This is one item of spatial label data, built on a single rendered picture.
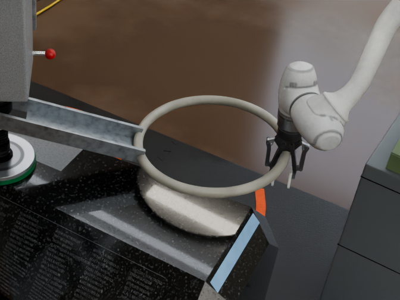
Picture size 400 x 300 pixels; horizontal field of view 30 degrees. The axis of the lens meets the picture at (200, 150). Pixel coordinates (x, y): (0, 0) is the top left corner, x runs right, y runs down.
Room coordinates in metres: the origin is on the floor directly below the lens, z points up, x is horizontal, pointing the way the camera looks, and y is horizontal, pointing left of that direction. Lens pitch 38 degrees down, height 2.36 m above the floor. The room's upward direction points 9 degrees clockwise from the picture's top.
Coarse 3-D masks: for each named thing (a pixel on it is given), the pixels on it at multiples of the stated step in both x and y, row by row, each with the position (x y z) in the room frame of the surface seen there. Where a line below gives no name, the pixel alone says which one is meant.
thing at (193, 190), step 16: (192, 96) 2.06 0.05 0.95; (208, 96) 2.06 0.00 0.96; (224, 96) 2.07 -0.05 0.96; (160, 112) 1.96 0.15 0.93; (256, 112) 2.01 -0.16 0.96; (144, 128) 1.87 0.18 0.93; (144, 160) 1.71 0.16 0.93; (288, 160) 1.78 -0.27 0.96; (160, 176) 1.65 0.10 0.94; (272, 176) 1.69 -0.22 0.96; (192, 192) 1.60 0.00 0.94; (208, 192) 1.60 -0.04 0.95; (224, 192) 1.61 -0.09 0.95; (240, 192) 1.62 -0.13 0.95
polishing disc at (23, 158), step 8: (8, 136) 1.80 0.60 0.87; (16, 136) 1.80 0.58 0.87; (16, 144) 1.77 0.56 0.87; (24, 144) 1.77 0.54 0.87; (16, 152) 1.73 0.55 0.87; (24, 152) 1.73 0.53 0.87; (32, 152) 1.74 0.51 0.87; (16, 160) 1.69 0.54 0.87; (24, 160) 1.70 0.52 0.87; (32, 160) 1.70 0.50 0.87; (0, 168) 1.64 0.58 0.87; (8, 168) 1.65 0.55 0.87; (16, 168) 1.66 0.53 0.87; (24, 168) 1.66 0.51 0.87; (0, 176) 1.61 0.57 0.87; (8, 176) 1.62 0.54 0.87; (16, 176) 1.63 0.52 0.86
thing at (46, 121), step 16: (0, 112) 1.66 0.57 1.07; (32, 112) 1.77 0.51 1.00; (48, 112) 1.78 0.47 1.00; (64, 112) 1.79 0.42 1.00; (80, 112) 1.80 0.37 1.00; (0, 128) 1.65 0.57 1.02; (16, 128) 1.66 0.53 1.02; (32, 128) 1.67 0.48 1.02; (48, 128) 1.68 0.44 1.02; (64, 128) 1.76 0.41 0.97; (80, 128) 1.79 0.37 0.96; (96, 128) 1.81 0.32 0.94; (112, 128) 1.82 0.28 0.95; (128, 128) 1.83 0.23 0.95; (64, 144) 1.69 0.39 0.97; (80, 144) 1.70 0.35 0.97; (96, 144) 1.71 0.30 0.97; (112, 144) 1.72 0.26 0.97; (128, 144) 1.80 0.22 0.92; (128, 160) 1.73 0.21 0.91
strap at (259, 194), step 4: (256, 192) 2.70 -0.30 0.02; (260, 192) 2.71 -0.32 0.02; (256, 196) 2.67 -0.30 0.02; (260, 196) 2.68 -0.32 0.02; (264, 196) 2.68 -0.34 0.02; (256, 200) 2.65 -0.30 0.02; (260, 200) 2.65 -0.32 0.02; (264, 200) 2.66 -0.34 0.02; (256, 204) 2.62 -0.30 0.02; (260, 204) 2.62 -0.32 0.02; (264, 204) 2.63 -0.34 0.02; (256, 208) 2.59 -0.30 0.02; (260, 208) 2.59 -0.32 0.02; (264, 208) 2.60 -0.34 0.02; (260, 212) 2.56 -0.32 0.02; (264, 212) 2.57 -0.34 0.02
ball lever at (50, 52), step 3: (33, 51) 1.79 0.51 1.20; (36, 51) 1.80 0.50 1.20; (39, 51) 1.80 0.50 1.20; (42, 51) 1.80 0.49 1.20; (45, 51) 1.80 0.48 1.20; (48, 51) 1.80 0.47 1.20; (51, 51) 1.80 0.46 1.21; (54, 51) 1.81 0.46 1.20; (33, 54) 1.79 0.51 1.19; (36, 54) 1.79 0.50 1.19; (39, 54) 1.79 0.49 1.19; (42, 54) 1.79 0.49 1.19; (45, 54) 1.79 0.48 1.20; (48, 54) 1.79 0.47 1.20; (51, 54) 1.79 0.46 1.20; (54, 54) 1.80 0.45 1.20; (48, 57) 1.79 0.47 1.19; (51, 57) 1.79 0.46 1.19; (54, 57) 1.80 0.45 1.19
